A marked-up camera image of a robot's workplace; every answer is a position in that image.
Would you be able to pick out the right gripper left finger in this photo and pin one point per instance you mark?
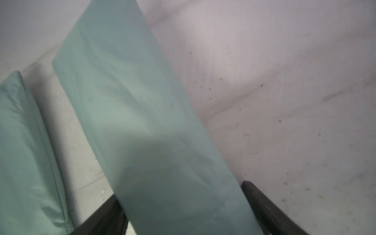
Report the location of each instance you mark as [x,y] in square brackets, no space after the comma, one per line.
[108,219]

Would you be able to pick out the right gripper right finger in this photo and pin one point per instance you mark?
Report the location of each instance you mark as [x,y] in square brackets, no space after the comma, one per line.
[273,221]

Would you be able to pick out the green umbrella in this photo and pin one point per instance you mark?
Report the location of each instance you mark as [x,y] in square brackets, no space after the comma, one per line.
[156,154]

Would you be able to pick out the green umbrella sleeve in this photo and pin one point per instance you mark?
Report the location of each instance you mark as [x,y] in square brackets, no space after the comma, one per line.
[33,199]

